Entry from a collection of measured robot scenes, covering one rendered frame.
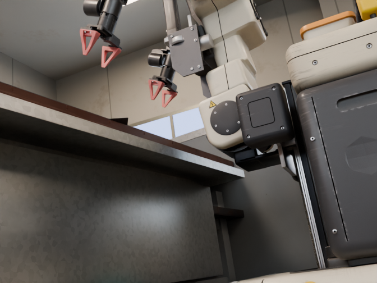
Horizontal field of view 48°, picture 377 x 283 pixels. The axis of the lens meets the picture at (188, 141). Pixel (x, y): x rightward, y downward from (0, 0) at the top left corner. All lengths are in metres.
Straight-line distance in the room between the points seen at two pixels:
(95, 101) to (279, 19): 2.55
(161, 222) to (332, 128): 0.68
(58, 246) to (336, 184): 0.65
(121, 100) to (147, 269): 4.34
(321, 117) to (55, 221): 0.67
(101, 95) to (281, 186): 4.04
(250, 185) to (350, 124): 1.15
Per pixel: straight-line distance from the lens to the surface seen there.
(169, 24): 1.82
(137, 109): 5.37
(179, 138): 2.32
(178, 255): 1.47
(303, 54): 1.06
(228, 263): 1.97
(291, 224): 1.99
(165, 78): 1.69
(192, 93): 5.08
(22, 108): 0.89
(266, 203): 2.04
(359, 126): 0.99
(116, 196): 1.27
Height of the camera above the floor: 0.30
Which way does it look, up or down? 18 degrees up
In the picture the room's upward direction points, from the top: 8 degrees counter-clockwise
